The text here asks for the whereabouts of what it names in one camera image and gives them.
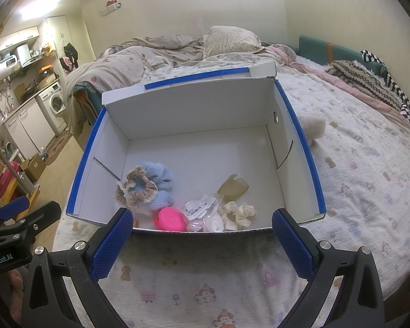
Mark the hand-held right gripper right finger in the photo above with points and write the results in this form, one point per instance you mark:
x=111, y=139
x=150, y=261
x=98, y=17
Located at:
x=292, y=246

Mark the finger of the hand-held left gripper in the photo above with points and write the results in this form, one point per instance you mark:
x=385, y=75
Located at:
x=42, y=217
x=13, y=208

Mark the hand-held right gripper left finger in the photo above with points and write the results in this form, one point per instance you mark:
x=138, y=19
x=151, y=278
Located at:
x=111, y=246

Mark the beige lace-trimmed scrunchie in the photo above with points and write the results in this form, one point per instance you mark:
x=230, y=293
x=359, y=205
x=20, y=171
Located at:
x=133, y=196

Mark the cream scrunchie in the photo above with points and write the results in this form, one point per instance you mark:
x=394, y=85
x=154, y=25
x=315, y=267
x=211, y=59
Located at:
x=244, y=213

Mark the red item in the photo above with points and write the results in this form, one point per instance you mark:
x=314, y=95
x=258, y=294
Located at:
x=170, y=218

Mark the olive translucent hair claw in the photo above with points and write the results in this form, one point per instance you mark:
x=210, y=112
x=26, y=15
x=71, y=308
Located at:
x=232, y=189

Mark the light blue fluffy scrunchie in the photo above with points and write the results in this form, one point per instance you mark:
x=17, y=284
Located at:
x=164, y=177

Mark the clear plastic packet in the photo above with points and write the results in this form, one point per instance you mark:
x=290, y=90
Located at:
x=198, y=208

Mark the white blue-edged cardboard box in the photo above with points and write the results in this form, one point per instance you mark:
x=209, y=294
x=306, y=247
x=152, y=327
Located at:
x=205, y=150

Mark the person's left hand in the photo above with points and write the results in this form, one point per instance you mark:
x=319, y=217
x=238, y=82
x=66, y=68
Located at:
x=16, y=290

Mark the pink storage box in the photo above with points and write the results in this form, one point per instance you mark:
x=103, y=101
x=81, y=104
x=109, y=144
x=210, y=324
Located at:
x=6, y=179

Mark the brown cardboard box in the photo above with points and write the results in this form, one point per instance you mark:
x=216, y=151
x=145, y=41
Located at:
x=34, y=167

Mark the patterned floor rug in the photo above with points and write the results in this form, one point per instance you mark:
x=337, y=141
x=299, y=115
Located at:
x=59, y=145

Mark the white base cabinet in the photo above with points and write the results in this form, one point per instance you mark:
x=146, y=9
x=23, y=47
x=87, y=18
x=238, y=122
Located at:
x=27, y=126

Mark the white washing machine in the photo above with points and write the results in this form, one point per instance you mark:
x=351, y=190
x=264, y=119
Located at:
x=54, y=102

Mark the cream fluffy plush item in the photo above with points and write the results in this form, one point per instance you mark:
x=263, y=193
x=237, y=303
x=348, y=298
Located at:
x=312, y=126

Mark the white water heater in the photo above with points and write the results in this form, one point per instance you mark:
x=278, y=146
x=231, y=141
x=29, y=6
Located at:
x=1, y=71

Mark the black hanging clothes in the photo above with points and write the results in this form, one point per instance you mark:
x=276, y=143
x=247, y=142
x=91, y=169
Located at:
x=71, y=56

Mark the beige printed quilt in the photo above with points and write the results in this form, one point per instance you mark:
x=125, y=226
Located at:
x=123, y=65

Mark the zigzag knitted blanket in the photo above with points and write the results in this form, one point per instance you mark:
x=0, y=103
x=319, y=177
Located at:
x=362, y=78

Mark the pink bed sheet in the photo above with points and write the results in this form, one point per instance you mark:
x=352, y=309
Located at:
x=307, y=65

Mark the cream tall cupboard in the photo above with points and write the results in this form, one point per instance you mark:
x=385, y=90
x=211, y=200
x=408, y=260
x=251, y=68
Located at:
x=58, y=30

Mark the black white striped cloth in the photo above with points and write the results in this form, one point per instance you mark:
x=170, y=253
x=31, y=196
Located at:
x=394, y=85

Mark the teal padded headboard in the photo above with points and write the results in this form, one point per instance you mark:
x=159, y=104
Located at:
x=312, y=46

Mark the beige floral pillow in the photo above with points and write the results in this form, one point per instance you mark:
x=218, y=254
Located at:
x=230, y=39

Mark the white wall cabinets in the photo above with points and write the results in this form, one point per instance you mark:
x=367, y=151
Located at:
x=17, y=39

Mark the white wall socket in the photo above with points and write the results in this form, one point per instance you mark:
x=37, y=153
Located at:
x=111, y=6

